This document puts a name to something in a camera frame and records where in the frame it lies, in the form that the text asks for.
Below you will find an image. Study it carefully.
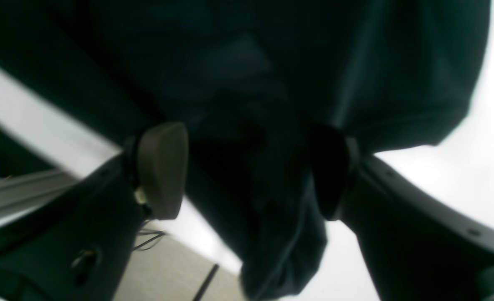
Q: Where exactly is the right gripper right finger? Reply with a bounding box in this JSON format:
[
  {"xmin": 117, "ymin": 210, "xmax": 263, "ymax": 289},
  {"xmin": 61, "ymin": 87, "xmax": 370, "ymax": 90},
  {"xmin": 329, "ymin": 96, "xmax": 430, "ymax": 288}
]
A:
[{"xmin": 310, "ymin": 125, "xmax": 494, "ymax": 301}]

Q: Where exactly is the black T-shirt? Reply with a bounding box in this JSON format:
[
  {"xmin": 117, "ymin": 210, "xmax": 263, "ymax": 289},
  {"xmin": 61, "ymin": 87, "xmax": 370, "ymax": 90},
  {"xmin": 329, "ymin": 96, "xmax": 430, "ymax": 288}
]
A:
[{"xmin": 0, "ymin": 0, "xmax": 491, "ymax": 301}]

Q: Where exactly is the aluminium frame rail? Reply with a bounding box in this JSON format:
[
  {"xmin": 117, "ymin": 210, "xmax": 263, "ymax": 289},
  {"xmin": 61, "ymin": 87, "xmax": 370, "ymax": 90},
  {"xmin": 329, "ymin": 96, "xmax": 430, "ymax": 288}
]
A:
[{"xmin": 0, "ymin": 169, "xmax": 78, "ymax": 227}]

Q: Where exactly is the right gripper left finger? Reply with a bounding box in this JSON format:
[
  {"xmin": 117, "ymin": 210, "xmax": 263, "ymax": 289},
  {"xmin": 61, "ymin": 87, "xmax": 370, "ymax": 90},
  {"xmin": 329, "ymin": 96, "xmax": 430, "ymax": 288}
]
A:
[{"xmin": 0, "ymin": 122, "xmax": 188, "ymax": 301}]

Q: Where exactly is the black tripod leg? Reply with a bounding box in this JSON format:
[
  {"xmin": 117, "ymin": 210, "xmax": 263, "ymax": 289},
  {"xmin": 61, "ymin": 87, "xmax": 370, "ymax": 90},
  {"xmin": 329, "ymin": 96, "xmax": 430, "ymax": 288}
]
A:
[{"xmin": 192, "ymin": 263, "xmax": 220, "ymax": 301}]

